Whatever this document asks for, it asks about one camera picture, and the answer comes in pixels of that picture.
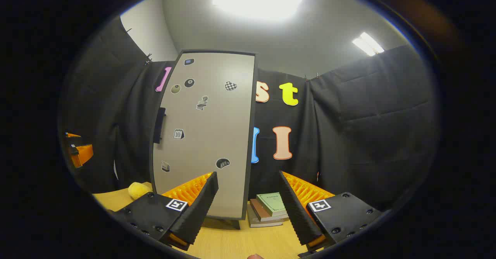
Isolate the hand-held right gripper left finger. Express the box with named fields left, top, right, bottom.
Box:
left=107, top=171, right=219, bottom=252

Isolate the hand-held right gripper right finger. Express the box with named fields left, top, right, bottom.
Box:
left=278, top=170, right=383, bottom=252

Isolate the grey cabinet door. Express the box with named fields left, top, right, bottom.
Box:
left=150, top=50, right=256, bottom=221

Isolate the dark grey cabinet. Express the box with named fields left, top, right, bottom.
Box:
left=149, top=50, right=259, bottom=230

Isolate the black door handle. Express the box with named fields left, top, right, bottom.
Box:
left=153, top=107, right=167, bottom=144

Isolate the brown book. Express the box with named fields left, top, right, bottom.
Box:
left=249, top=199, right=288, bottom=223

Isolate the grey book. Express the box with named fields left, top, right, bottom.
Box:
left=246, top=204, right=283, bottom=228

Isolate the yellow plush toy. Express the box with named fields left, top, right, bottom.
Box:
left=128, top=181, right=153, bottom=200

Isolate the black backdrop cloth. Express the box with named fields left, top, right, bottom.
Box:
left=60, top=17, right=440, bottom=213

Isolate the ceiling light tube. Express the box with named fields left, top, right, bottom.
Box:
left=352, top=32, right=385, bottom=57

